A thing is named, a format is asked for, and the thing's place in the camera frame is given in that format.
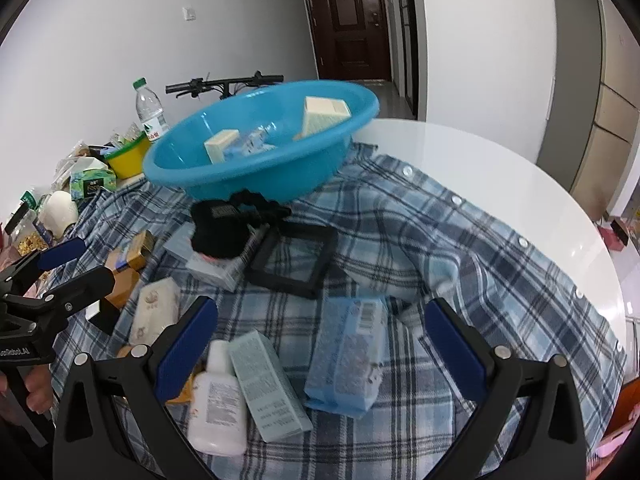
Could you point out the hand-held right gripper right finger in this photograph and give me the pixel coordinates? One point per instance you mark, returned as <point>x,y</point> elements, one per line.
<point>455,355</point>

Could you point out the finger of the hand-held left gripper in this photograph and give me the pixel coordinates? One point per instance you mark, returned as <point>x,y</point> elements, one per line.
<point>62,252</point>
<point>85,285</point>

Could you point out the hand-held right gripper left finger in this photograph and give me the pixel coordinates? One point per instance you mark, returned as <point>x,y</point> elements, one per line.
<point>187,347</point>

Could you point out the gold blue foil pack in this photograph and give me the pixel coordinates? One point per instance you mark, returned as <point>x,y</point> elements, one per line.
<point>132,255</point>

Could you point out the light blue carton box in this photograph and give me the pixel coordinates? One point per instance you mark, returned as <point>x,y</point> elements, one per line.
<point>347,355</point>

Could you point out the cream soap box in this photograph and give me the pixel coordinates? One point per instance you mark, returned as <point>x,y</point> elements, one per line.
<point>322,115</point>
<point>220,147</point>

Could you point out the blue plastic basin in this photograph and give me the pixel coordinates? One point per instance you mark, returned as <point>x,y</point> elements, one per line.
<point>270,170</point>

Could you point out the blue white carton box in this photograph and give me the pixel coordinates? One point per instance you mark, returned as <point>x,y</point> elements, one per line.
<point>255,142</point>

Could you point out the person's left hand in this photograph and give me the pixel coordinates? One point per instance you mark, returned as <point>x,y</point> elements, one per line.
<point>40,390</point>

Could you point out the brown paper piece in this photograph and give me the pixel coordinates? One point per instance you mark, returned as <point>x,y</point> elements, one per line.
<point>122,290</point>

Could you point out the clear jar with black lid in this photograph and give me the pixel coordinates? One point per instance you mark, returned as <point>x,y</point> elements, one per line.
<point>27,235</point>

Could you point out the white egg-shaped ornament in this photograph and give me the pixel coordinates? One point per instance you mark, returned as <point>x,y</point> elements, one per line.
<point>57,210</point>

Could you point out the orange paper packet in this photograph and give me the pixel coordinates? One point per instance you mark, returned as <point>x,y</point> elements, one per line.
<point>181,392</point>

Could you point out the white printed plastic packet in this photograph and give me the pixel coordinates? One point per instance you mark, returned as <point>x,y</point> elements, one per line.
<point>155,310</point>

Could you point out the white lotion bottle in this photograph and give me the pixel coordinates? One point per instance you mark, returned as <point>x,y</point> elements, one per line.
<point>217,410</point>

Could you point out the green tissue box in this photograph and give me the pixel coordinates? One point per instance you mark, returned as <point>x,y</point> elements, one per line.
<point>92,182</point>

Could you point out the grey box with red edge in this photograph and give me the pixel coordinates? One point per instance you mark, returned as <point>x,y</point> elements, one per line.
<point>220,270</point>

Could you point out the blue plaid shirt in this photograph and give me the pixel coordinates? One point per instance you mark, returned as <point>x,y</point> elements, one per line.
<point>450,270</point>

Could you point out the grey-blue carton box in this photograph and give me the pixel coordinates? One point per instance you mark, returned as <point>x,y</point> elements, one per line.
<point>270,385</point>

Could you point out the clear snack bags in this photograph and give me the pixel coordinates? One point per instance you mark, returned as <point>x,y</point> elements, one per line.
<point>75,160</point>

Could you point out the light blue small box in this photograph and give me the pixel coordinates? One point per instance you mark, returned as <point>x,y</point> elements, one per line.
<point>177,245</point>

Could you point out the yellow plastic tub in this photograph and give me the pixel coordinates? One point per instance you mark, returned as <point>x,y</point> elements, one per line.
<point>127,160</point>

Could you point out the black fluffy scrunchie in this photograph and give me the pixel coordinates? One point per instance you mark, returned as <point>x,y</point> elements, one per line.
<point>220,235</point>

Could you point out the assorted small sachets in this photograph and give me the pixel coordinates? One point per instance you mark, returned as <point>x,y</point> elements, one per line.
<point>125,135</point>

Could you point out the clear water bottle green cap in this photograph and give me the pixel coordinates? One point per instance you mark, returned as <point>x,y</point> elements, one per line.
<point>150,110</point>

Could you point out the blue plaid cloth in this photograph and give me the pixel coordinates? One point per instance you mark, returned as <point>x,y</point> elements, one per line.
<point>500,185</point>

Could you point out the black bicycle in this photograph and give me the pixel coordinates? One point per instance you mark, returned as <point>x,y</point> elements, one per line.
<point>225,82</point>

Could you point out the beige grey refrigerator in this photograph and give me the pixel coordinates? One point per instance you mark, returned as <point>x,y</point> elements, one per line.
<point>580,85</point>

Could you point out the black framed glass door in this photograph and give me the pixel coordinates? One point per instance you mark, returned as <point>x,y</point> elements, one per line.
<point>406,35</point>

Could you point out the dark brown entrance door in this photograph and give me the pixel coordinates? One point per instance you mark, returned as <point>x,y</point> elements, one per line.
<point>350,20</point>

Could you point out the black square frame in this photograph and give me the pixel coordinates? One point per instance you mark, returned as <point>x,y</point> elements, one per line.
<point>260,265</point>

